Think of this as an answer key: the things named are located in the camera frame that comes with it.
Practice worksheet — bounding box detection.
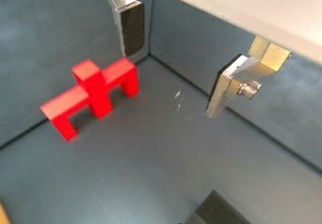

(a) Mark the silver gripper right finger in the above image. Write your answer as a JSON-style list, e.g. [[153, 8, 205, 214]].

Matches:
[[205, 37, 292, 118]]

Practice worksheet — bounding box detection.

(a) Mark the red cross-shaped block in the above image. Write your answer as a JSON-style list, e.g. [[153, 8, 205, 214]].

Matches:
[[40, 58, 139, 140]]

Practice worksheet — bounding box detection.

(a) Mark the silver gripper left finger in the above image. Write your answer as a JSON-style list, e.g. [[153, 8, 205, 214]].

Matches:
[[109, 0, 145, 56]]

